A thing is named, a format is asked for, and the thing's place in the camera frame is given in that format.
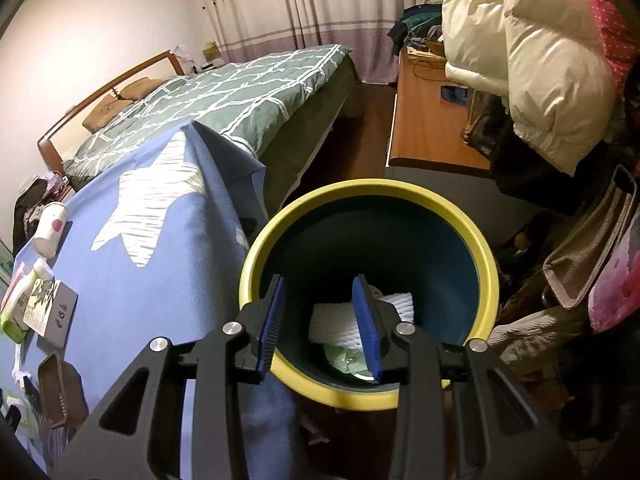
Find wooden desk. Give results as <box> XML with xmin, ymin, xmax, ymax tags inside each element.
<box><xmin>385</xmin><ymin>47</ymin><xmax>496</xmax><ymax>181</ymax></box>

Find white paper towel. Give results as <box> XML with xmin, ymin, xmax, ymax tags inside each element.
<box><xmin>309</xmin><ymin>291</ymin><xmax>416</xmax><ymax>351</ymax></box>

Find yellow rimmed dark bin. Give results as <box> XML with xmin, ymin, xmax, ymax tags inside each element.
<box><xmin>239</xmin><ymin>177</ymin><xmax>501</xmax><ymax>410</ymax></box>

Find pink floral bag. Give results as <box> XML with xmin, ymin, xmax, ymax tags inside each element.
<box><xmin>587</xmin><ymin>240</ymin><xmax>640</xmax><ymax>333</ymax></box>

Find wooden bed headboard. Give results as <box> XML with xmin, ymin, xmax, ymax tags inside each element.
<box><xmin>37</xmin><ymin>50</ymin><xmax>186</xmax><ymax>176</ymax></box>

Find blue star tablecloth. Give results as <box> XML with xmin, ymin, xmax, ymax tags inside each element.
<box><xmin>0</xmin><ymin>121</ymin><xmax>306</xmax><ymax>480</ymax></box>

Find crumpled white wrapper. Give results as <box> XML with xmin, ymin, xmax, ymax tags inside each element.
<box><xmin>7</xmin><ymin>342</ymin><xmax>43</xmax><ymax>393</ymax></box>

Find white paper cup pink heart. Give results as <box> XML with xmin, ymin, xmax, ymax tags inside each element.
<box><xmin>34</xmin><ymin>201</ymin><xmax>69</xmax><ymax>258</ymax></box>

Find dark green bed skirt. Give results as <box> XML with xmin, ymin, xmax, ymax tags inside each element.
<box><xmin>260</xmin><ymin>52</ymin><xmax>363</xmax><ymax>211</ymax></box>

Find dark brown plastic tray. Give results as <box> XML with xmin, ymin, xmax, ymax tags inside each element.
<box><xmin>37</xmin><ymin>353</ymin><xmax>90</xmax><ymax>429</ymax></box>

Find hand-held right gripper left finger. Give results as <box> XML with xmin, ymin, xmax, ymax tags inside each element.
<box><xmin>52</xmin><ymin>274</ymin><xmax>288</xmax><ymax>480</ymax></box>

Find cream puffer jacket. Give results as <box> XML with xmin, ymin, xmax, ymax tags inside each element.
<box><xmin>442</xmin><ymin>0</ymin><xmax>618</xmax><ymax>176</ymax></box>

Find brown pillow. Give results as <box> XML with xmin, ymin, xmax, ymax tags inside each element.
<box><xmin>82</xmin><ymin>100</ymin><xmax>133</xmax><ymax>133</ymax></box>
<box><xmin>119</xmin><ymin>76</ymin><xmax>163</xmax><ymax>101</ymax></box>

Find pink white curtain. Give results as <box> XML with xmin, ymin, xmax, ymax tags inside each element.
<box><xmin>187</xmin><ymin>0</ymin><xmax>451</xmax><ymax>83</ymax></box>

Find beige bag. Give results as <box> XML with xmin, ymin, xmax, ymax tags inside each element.
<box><xmin>542</xmin><ymin>165</ymin><xmax>638</xmax><ymax>311</ymax></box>

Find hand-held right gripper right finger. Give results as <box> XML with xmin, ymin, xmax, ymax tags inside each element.
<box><xmin>351</xmin><ymin>274</ymin><xmax>583</xmax><ymax>480</ymax></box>

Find leaf patterned white box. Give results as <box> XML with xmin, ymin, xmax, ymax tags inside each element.
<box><xmin>22</xmin><ymin>277</ymin><xmax>79</xmax><ymax>350</ymax></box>

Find white bottle green red label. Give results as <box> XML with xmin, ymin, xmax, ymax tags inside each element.
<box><xmin>0</xmin><ymin>259</ymin><xmax>53</xmax><ymax>345</ymax></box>

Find bed with green quilt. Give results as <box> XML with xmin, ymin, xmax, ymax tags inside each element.
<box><xmin>62</xmin><ymin>44</ymin><xmax>355</xmax><ymax>181</ymax></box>

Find red dotted puffer jacket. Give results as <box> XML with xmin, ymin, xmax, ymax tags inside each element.
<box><xmin>575</xmin><ymin>0</ymin><xmax>640</xmax><ymax>91</ymax></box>

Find green wipes pack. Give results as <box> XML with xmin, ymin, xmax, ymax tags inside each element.
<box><xmin>322</xmin><ymin>344</ymin><xmax>376</xmax><ymax>376</ymax></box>

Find brown patterned handbag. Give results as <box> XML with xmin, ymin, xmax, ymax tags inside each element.
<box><xmin>462</xmin><ymin>94</ymin><xmax>513</xmax><ymax>161</ymax></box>

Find pile of dark clothes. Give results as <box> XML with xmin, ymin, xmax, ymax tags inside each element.
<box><xmin>387</xmin><ymin>4</ymin><xmax>446</xmax><ymax>53</ymax></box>

